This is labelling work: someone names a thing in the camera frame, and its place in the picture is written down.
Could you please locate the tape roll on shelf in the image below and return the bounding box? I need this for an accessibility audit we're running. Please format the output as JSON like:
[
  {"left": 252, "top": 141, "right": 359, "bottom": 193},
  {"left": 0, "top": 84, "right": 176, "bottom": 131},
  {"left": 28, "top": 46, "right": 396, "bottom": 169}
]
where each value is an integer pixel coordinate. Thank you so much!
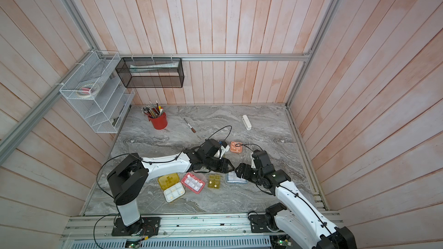
[{"left": 76, "top": 83, "right": 98, "bottom": 99}]

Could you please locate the pink pillbox clear lid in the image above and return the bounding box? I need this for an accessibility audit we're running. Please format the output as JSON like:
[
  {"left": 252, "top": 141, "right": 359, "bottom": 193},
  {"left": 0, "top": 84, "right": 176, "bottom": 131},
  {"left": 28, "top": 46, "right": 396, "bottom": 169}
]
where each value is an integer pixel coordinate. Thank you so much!
[{"left": 181, "top": 173, "right": 205, "bottom": 194}]

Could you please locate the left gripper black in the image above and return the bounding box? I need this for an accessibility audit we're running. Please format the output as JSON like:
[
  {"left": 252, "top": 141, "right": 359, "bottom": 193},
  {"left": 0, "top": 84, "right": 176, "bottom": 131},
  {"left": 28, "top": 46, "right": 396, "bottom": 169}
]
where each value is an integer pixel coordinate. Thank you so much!
[{"left": 204, "top": 156, "right": 236, "bottom": 174}]

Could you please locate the small yellow transparent pillbox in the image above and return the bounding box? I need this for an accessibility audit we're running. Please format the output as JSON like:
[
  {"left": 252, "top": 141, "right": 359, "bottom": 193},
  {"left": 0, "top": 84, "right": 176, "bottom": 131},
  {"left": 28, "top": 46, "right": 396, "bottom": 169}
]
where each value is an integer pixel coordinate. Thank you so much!
[{"left": 208, "top": 174, "right": 221, "bottom": 189}]

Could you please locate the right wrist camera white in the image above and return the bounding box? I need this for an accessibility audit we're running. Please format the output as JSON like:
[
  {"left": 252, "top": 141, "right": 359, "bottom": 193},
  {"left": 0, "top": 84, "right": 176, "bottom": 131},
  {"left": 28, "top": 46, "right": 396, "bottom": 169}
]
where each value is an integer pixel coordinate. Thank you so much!
[{"left": 251, "top": 154, "right": 256, "bottom": 168}]

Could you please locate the orange small pillbox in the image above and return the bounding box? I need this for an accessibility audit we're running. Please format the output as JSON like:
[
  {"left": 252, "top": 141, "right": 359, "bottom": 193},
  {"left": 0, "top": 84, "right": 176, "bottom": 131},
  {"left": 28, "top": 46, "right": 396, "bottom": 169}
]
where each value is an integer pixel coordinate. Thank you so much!
[{"left": 230, "top": 141, "right": 243, "bottom": 153}]

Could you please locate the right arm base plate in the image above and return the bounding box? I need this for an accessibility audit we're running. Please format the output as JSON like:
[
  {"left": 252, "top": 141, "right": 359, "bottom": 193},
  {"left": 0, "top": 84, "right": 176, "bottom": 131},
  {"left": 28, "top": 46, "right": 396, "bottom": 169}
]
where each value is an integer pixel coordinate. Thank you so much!
[{"left": 247, "top": 212, "right": 278, "bottom": 233}]

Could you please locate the aluminium front rail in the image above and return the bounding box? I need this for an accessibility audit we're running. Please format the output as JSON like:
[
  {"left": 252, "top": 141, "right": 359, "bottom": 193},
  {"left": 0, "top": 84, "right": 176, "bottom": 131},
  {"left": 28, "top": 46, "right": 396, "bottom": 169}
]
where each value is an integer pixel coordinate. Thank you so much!
[{"left": 60, "top": 210, "right": 347, "bottom": 242}]

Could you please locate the blue pillbox clear lid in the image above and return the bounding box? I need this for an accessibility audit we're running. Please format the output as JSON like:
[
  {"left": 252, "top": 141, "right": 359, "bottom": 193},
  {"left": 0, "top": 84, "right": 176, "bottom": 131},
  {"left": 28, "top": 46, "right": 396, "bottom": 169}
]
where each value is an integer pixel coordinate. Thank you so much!
[{"left": 226, "top": 171, "right": 248, "bottom": 184}]

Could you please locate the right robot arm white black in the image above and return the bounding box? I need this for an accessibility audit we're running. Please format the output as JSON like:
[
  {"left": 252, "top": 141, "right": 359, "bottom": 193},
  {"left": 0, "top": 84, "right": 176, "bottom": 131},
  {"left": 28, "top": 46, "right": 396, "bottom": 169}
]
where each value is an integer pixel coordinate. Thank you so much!
[{"left": 235, "top": 150, "right": 357, "bottom": 249}]

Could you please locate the black mesh wall basket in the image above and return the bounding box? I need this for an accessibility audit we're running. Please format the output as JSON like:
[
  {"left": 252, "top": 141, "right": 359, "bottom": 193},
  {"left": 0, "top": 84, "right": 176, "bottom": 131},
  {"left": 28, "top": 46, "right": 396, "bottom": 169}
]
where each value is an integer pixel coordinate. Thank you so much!
[{"left": 115, "top": 57, "right": 185, "bottom": 88}]

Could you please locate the white wire shelf rack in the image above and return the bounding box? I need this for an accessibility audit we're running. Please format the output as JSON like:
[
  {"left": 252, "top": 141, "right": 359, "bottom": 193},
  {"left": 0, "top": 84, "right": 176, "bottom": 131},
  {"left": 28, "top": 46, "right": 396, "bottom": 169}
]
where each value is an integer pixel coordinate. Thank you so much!
[{"left": 60, "top": 51, "right": 135, "bottom": 134}]

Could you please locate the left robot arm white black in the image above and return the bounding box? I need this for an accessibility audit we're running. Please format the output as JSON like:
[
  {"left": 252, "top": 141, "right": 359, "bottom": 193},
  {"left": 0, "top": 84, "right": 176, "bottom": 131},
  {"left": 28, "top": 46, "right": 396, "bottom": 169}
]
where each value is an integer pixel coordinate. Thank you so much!
[{"left": 107, "top": 139, "right": 234, "bottom": 228}]

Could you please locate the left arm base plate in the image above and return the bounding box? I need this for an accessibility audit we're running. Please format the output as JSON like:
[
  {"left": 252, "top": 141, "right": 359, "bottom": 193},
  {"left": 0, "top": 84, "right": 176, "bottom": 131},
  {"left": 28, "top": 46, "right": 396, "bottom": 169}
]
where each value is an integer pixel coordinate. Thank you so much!
[{"left": 111, "top": 217, "right": 161, "bottom": 237}]

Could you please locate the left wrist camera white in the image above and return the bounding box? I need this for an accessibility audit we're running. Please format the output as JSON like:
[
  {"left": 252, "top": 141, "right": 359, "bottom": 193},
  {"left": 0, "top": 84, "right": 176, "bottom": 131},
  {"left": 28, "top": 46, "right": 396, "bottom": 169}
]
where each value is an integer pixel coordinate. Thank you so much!
[{"left": 216, "top": 141, "right": 230, "bottom": 159}]

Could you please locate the yellow lid white pillbox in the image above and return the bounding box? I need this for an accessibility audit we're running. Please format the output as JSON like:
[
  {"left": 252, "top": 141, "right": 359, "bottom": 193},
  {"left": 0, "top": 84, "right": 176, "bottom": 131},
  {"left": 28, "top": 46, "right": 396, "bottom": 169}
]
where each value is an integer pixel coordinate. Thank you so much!
[{"left": 158, "top": 173, "right": 185, "bottom": 203}]

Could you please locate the white rectangular case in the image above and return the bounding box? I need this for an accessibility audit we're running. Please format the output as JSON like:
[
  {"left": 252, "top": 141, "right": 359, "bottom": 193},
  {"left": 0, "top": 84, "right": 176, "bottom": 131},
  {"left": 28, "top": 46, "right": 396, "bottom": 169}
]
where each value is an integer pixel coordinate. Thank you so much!
[{"left": 242, "top": 115, "right": 252, "bottom": 130}]

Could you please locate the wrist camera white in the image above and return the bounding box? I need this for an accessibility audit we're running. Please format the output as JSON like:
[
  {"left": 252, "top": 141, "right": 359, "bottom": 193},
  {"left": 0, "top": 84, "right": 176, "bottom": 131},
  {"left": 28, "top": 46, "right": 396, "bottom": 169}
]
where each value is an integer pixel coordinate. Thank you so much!
[
  {"left": 216, "top": 141, "right": 230, "bottom": 159},
  {"left": 251, "top": 154, "right": 256, "bottom": 168}
]

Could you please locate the brown handled screwdriver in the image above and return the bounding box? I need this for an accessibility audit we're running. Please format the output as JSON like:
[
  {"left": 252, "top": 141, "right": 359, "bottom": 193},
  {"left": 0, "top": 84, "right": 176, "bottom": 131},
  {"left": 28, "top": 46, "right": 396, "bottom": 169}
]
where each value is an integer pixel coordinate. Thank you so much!
[{"left": 183, "top": 118, "right": 196, "bottom": 133}]

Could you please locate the red pen cup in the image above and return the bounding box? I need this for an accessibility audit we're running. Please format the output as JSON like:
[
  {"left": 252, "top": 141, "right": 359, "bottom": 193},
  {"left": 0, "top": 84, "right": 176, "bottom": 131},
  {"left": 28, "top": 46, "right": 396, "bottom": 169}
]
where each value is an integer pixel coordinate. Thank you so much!
[{"left": 148, "top": 113, "right": 168, "bottom": 130}]

